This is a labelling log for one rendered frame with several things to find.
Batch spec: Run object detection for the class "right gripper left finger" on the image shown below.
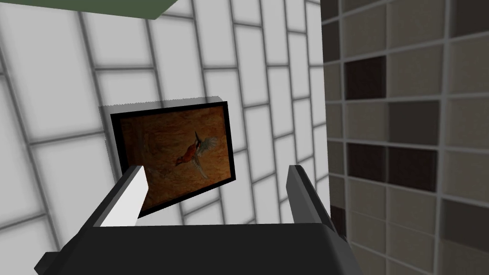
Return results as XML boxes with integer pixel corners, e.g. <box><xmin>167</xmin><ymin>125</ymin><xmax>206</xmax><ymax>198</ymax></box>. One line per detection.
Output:
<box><xmin>85</xmin><ymin>165</ymin><xmax>149</xmax><ymax>228</ymax></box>

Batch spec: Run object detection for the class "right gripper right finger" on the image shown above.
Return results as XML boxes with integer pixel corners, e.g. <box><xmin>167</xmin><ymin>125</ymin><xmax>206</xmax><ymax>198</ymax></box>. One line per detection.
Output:
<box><xmin>286</xmin><ymin>164</ymin><xmax>339</xmax><ymax>233</ymax></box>

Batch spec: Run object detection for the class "framed bird picture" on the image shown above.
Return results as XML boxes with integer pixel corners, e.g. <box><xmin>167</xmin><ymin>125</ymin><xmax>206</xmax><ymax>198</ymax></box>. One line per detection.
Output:
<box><xmin>99</xmin><ymin>96</ymin><xmax>237</xmax><ymax>219</ymax></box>

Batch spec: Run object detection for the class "green cupboard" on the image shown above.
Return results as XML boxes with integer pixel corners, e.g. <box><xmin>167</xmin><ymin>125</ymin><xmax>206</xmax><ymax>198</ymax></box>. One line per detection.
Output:
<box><xmin>14</xmin><ymin>0</ymin><xmax>179</xmax><ymax>21</ymax></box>

